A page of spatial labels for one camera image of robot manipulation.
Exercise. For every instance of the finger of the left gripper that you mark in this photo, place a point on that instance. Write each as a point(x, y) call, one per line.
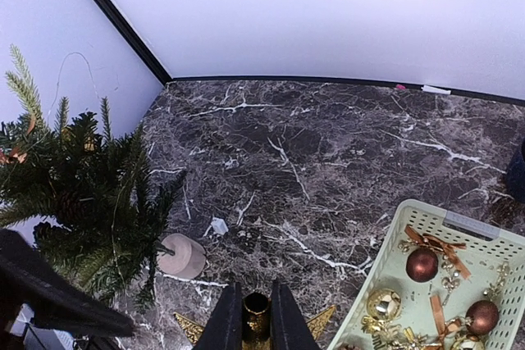
point(26, 278)

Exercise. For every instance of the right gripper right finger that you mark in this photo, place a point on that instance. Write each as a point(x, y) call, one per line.
point(289, 329)

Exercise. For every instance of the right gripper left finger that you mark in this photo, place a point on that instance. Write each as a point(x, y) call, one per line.
point(223, 330)

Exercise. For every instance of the gold star tree topper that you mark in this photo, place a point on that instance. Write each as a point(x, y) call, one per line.
point(256, 323)

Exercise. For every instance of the dark pine cone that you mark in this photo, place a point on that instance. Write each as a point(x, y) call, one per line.
point(44, 232)
point(71, 207)

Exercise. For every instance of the small green christmas tree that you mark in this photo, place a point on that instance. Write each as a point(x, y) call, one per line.
point(101, 215)

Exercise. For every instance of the copper ribbon bow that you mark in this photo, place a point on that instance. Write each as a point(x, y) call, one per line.
point(16, 136)
point(445, 327)
point(440, 246)

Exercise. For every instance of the pale green plastic basket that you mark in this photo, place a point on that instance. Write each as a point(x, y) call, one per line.
point(440, 281)

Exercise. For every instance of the round wooden tree base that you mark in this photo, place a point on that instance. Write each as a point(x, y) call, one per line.
point(187, 260)

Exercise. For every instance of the gold bauble left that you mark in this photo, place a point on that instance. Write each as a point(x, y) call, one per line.
point(384, 304)

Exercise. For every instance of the brown bauble back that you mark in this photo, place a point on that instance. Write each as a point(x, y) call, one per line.
point(422, 265)

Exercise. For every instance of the brown bauble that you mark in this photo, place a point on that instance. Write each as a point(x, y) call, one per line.
point(422, 265)
point(484, 316)

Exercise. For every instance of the brown bauble right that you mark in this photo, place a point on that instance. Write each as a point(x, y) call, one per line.
point(484, 316)

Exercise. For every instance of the dark blue mug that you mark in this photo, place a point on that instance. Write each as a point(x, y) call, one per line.
point(514, 176)

